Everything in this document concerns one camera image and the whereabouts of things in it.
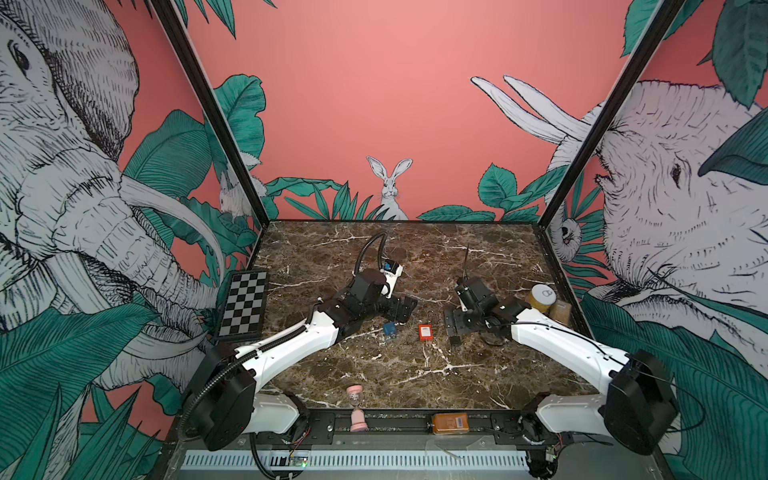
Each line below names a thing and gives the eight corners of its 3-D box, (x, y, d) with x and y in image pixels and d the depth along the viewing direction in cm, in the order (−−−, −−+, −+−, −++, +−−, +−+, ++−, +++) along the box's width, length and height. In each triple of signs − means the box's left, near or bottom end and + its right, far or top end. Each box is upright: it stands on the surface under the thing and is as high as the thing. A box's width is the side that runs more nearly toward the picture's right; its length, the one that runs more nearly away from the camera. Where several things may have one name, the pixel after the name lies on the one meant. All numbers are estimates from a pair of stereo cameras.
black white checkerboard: (221, 343, 90) (215, 338, 87) (234, 278, 105) (230, 271, 102) (262, 337, 91) (257, 332, 88) (269, 273, 107) (265, 266, 103)
